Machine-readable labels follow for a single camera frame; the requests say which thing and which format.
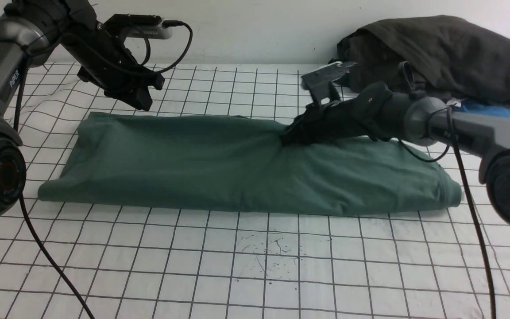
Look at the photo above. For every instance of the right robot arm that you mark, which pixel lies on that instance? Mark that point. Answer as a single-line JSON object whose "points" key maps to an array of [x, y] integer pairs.
{"points": [[416, 118]]}

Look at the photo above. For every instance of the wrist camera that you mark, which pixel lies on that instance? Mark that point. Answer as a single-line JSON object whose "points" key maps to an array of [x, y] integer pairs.
{"points": [[123, 26], [320, 82]]}

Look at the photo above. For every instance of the dark grey garment pile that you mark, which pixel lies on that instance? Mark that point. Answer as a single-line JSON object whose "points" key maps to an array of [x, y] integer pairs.
{"points": [[449, 58]]}

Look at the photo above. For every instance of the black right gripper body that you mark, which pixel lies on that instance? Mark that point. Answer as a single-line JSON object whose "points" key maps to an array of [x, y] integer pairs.
{"points": [[318, 125]]}

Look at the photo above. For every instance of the blue garment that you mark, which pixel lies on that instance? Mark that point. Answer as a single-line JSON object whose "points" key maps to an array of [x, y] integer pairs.
{"points": [[475, 107]]}

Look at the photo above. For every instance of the white grid-patterned table cloth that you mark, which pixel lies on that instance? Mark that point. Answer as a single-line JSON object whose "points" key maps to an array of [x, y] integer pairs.
{"points": [[144, 263]]}

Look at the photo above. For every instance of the green long-sleeved shirt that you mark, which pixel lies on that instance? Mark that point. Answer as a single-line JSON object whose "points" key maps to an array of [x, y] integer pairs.
{"points": [[237, 164]]}

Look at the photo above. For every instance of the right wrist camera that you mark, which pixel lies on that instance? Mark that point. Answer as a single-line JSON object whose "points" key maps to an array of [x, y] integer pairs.
{"points": [[320, 82]]}

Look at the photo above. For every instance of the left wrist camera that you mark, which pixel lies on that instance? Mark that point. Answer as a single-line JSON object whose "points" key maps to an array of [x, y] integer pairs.
{"points": [[123, 26]]}

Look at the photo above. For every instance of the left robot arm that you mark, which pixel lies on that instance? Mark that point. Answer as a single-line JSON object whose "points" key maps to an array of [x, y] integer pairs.
{"points": [[30, 30]]}

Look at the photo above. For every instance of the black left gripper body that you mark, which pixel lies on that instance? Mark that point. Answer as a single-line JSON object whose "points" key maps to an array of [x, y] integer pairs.
{"points": [[107, 63]]}

